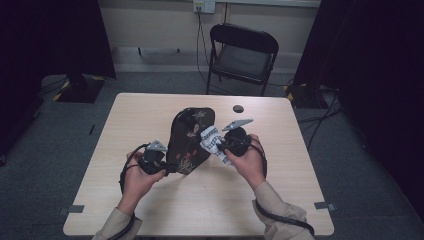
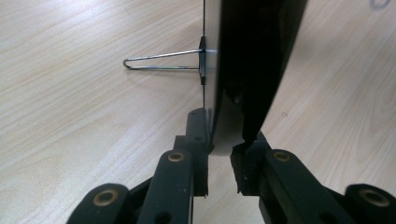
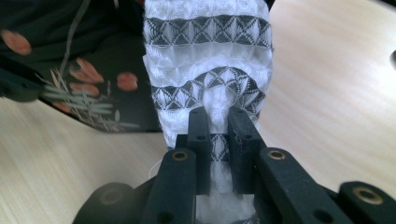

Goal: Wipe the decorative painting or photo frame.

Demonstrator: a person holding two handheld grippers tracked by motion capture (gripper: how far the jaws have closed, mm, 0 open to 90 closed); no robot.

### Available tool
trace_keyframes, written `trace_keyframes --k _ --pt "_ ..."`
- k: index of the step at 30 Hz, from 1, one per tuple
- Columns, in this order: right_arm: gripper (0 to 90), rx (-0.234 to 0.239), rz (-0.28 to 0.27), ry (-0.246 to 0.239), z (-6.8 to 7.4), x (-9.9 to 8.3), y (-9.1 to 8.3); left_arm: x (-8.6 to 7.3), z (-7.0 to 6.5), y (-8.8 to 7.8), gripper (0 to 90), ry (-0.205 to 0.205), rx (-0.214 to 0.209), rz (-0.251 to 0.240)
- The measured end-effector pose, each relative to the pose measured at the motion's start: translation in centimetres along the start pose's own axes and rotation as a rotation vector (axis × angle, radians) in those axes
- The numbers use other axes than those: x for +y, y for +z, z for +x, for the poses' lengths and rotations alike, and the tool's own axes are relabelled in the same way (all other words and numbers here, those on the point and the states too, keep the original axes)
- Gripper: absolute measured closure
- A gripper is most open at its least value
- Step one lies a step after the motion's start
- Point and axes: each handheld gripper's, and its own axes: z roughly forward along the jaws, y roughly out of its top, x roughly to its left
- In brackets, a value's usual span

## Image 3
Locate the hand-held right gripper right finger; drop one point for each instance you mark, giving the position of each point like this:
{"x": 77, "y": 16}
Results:
{"x": 244, "y": 152}

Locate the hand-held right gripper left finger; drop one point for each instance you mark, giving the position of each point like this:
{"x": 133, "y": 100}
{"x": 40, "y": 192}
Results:
{"x": 199, "y": 149}

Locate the white black patterned cloth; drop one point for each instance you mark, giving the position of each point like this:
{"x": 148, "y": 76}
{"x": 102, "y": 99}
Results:
{"x": 208, "y": 62}

